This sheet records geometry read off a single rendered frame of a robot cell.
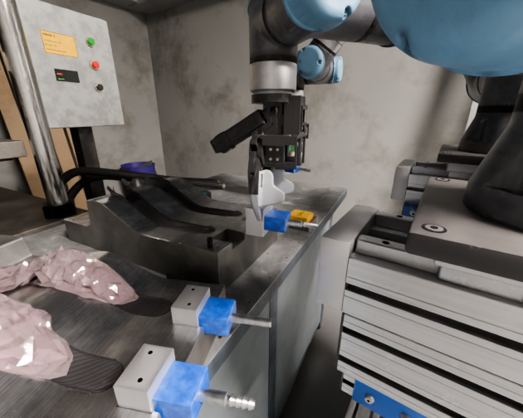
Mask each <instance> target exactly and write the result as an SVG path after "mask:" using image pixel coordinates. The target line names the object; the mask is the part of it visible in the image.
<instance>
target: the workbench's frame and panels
mask: <svg viewBox="0 0 523 418"><path fill-rule="evenodd" d="M346 196H347V190H346V192H345V193H344V194H343V196H342V197H341V198H340V199H339V200H338V201H337V203H336V204H335V205H334V207H333V208H332V209H331V210H330V212H329V213H328V214H327V216H326V217H325V218H324V220H323V221H322V222H321V223H320V224H319V225H318V227H317V228H316V229H315V231H314V232H313V233H312V234H311V236H310V237H309V238H308V240H307V241H306V242H305V244H304V245H303V246H302V247H301V248H300V249H299V251H298V252H297V253H296V255H295V256H294V257H293V259H292V260H291V261H290V263H289V264H288V265H287V266H286V268H285V269H284V270H283V271H282V272H281V274H280V275H279V276H278V277H277V279H276V280H275V281H274V283H273V284H272V285H271V287H270V288H269V289H268V291H267V292H265V294H264V295H263V296H262V297H261V299H260V300H259V301H258V303H257V304H256V305H255V307H254V308H253V309H252V311H251V312H250V313H249V314H248V315H252V316H259V317H265V318H271V327H270V328H268V327H261V326H255V325H249V324H243V323H241V324H240V326H239V327H238V328H237V330H236V331H235V332H234V333H233V335H232V336H231V337H230V338H229V339H228V340H227V342H226V343H225V344H224V346H223V347H222V348H221V350H220V351H219V352H218V354H217V355H216V356H215V358H214V359H213V360H212V361H211V362H210V363H209V364H208V375H209V387H208V388H209V389H214V390H219V391H227V393H228V395H231V394H234V395H235V396H237V395H240V396H241V397H244V396H246V397H247V398H249V399H250V397H252V398H253V399H254V400H256V405H255V409H254V410H251V411H249V410H248V408H247V409H244V410H242V408H241V407H239V408H236V406H232V407H229V405H228V404H226V405H225V406H217V405H213V404H208V403H204V402H203V404H202V406H201V408H200V411H199V413H198V417H197V418H280V415H281V412H282V410H283V408H284V405H285V404H286V400H287V398H288V396H289V394H290V392H291V388H292V386H293V384H294V382H295V379H296V377H297V374H298V372H299V370H300V368H301V364H302V363H303V361H304V358H305V355H306V353H307V351H308V348H309V346H310V343H311V341H312V338H313V337H314V335H315V331H316V329H320V326H321V324H322V318H323V310H324V304H322V303H320V302H317V301H316V290H317V280H318V271H319V261H320V243H321V237H322V236H323V235H324V234H325V233H326V232H327V231H328V230H329V229H330V228H331V227H332V220H333V214H334V213H335V211H336V210H337V208H338V207H339V205H340V204H341V202H342V201H343V200H344V199H345V198H346Z"/></svg>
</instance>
